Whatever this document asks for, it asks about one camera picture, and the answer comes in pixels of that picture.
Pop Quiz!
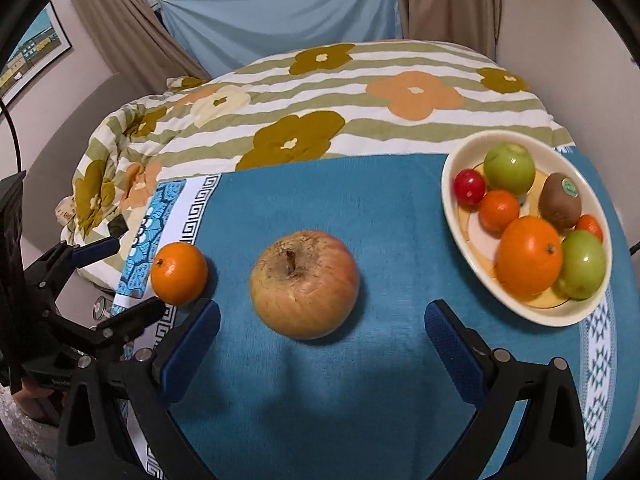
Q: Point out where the green apple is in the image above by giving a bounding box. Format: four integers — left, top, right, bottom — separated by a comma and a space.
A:
556, 230, 607, 300
483, 142, 536, 197

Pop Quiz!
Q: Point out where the small tangerine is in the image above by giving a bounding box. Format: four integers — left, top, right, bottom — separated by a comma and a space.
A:
479, 189, 521, 234
576, 214, 604, 243

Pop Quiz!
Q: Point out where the light blue hanging cloth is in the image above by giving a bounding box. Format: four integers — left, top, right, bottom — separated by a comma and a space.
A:
159, 0, 401, 81

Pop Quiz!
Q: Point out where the cream patterned pillow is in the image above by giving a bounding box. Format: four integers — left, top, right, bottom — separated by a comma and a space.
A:
54, 199, 76, 228

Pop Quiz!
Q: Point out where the glass jar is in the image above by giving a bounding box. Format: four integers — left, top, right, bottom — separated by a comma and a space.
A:
92, 295, 116, 322

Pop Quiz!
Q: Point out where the person's left hand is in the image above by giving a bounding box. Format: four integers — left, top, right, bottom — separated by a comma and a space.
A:
14, 384, 63, 423

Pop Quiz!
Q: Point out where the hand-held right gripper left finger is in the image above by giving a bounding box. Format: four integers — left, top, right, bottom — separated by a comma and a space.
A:
57, 299, 222, 480

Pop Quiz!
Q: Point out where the black cable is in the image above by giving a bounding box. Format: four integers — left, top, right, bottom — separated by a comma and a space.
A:
0, 99, 24, 175

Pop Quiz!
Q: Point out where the large orange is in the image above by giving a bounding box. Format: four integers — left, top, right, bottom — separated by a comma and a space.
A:
150, 242, 209, 307
496, 215, 564, 297

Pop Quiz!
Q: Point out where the cream and yellow bowl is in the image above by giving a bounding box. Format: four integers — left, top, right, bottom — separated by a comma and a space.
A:
441, 130, 614, 327

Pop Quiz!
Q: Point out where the small red fruit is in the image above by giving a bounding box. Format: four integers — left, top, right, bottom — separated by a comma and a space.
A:
453, 169, 487, 207

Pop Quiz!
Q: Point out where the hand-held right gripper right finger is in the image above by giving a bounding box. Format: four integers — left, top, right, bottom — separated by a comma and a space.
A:
424, 300, 587, 480

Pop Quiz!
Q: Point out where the large red-yellow apple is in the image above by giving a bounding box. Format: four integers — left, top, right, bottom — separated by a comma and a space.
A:
250, 230, 361, 340

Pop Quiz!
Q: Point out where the blue patterned tablecloth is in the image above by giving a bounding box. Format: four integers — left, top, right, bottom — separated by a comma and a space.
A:
112, 147, 640, 480

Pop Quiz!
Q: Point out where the grey bed headboard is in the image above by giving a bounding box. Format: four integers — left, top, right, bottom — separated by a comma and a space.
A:
22, 72, 131, 186

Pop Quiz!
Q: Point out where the beige curtain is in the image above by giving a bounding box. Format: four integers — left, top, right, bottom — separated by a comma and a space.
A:
65, 0, 211, 96
390, 0, 501, 61

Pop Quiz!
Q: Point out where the brown kiwi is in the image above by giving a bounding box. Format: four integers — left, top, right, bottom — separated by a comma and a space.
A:
538, 172, 582, 232

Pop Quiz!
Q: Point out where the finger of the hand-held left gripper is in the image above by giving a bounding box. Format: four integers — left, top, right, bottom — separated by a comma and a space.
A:
37, 237, 120, 286
94, 297, 166, 347

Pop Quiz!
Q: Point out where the framed picture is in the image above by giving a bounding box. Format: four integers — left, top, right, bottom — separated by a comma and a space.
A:
0, 2, 73, 106

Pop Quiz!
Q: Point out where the floral striped blanket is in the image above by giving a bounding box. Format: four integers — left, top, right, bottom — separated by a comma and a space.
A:
62, 40, 573, 281

